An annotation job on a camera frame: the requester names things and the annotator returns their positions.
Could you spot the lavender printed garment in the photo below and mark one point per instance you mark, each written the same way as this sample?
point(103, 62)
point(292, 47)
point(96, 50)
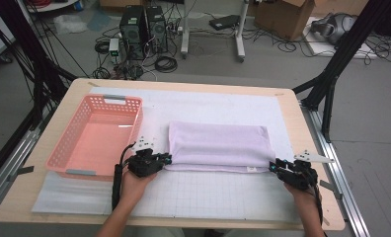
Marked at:
point(216, 144)

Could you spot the black metal frame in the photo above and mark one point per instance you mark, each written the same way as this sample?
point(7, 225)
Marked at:
point(39, 65)
point(345, 49)

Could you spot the white floor board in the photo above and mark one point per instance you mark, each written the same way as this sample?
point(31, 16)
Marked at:
point(318, 47)

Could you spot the aluminium rail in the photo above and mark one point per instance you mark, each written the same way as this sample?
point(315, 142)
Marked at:
point(22, 149)
point(353, 210)

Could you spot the white metal stand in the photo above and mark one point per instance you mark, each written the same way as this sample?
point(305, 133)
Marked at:
point(239, 33)

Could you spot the white grid mat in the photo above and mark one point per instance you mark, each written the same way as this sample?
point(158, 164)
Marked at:
point(200, 197)

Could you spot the small white box green light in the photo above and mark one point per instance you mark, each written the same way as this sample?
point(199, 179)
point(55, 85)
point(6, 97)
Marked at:
point(114, 49)

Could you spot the person's left hand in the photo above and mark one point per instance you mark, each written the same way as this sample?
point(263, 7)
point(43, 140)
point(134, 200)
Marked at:
point(132, 191)

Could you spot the person's right hand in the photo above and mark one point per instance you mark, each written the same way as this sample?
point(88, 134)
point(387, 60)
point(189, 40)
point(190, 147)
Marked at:
point(305, 200)

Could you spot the brown cardboard box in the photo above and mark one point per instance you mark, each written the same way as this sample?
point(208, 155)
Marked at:
point(282, 19)

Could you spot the black computer tower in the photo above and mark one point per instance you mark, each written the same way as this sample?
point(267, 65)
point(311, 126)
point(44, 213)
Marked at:
point(132, 33)
point(156, 29)

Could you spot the flat black device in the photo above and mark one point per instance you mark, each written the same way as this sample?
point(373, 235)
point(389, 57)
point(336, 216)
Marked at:
point(224, 22)

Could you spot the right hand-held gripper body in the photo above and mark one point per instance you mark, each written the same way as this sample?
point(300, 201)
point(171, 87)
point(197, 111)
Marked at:
point(298, 177)

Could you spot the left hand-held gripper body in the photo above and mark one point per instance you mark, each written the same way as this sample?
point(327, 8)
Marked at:
point(144, 164)

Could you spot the grey and black headset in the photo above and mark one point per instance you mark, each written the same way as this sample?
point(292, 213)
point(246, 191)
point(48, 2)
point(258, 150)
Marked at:
point(331, 28)

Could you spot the clear plastic bag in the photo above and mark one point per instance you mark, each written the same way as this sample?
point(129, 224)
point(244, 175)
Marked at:
point(68, 23)

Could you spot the pink plastic basket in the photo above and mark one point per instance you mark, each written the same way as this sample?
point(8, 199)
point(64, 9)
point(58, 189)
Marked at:
point(98, 144)

